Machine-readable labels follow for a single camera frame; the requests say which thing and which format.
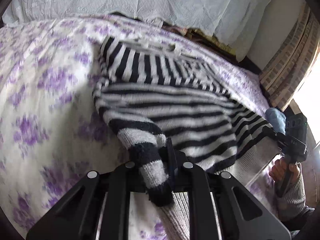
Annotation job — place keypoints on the beige checkered curtain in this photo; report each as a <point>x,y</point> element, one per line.
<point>285,72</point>

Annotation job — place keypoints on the white lace cover cloth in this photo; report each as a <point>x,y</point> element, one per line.
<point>233,22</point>

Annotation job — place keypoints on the person's right hand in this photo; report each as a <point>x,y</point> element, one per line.
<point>279,169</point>

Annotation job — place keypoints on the black white striped knit sweater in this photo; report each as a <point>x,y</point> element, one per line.
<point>149,96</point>

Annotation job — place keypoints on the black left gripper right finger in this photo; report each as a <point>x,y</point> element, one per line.
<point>219,206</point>

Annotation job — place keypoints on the purple floral white bedspread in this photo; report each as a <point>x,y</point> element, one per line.
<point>51,134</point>

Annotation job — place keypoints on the grey knit right sleeve forearm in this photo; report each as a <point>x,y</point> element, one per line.
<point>292,205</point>

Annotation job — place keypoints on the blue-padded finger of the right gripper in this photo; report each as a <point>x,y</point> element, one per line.
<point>277,119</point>

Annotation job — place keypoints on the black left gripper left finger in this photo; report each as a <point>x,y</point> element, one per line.
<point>96,207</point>

